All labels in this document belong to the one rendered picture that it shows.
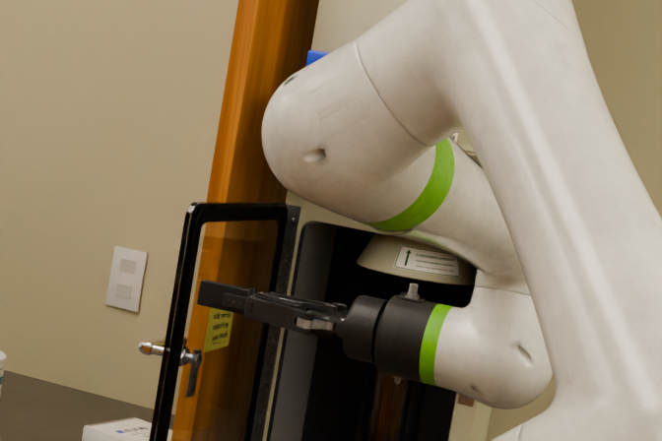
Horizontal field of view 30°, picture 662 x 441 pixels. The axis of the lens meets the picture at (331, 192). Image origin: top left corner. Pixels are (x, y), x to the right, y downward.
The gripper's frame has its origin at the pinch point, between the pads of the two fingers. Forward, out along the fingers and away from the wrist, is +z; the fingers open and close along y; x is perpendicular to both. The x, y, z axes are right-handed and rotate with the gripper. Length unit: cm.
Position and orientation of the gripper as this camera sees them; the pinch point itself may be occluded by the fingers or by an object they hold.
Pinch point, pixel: (227, 297)
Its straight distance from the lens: 150.9
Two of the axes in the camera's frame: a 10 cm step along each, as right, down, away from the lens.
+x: -1.6, 9.8, 0.5
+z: -9.3, -1.7, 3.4
